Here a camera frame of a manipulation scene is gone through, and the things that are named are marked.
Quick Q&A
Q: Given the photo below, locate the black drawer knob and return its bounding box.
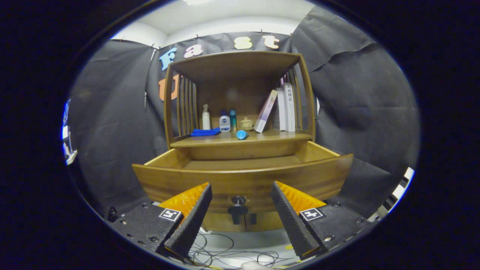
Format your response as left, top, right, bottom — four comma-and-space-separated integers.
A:
228, 196, 249, 218

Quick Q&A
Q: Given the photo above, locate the pink purple book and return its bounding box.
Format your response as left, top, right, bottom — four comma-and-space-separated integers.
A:
254, 89, 278, 134

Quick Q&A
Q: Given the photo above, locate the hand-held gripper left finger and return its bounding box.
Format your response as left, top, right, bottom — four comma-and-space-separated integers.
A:
109, 182, 213, 259

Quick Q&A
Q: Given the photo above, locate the wooden countertop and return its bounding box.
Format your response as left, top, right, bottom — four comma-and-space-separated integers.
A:
171, 129, 313, 148

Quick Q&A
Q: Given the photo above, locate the blue folded cloth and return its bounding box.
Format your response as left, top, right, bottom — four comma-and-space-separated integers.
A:
190, 127, 221, 137

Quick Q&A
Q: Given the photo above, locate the white blue equipment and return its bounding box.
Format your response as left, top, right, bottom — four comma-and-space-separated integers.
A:
61, 98, 78, 165

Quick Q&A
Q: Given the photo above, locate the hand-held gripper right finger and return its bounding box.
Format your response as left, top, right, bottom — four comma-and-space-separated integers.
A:
271, 181, 370, 260

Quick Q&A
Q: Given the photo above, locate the white blue-capped lotion bottle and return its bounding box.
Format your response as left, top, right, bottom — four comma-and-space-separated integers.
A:
219, 110, 231, 132

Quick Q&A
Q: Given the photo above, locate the brown wooden cabinet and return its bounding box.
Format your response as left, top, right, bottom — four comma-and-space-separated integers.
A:
163, 51, 317, 232

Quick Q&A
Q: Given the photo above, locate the white book with printed spine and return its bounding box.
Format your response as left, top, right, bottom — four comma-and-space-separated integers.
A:
282, 82, 296, 132

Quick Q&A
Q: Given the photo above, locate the wooden cabinet door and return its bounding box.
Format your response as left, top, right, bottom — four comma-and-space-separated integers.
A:
202, 213, 246, 232
246, 212, 284, 230

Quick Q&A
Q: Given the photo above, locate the brown wooden drawer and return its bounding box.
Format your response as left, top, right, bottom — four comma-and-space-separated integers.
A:
132, 141, 354, 214

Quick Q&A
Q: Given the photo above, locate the tangle of black cables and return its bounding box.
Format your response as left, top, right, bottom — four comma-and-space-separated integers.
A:
187, 229, 297, 269

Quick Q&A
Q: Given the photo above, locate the plain white book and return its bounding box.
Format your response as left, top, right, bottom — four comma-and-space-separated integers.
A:
277, 87, 287, 131

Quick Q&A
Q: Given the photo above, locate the white black striped panel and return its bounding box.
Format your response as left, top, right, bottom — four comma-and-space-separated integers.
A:
367, 167, 415, 222

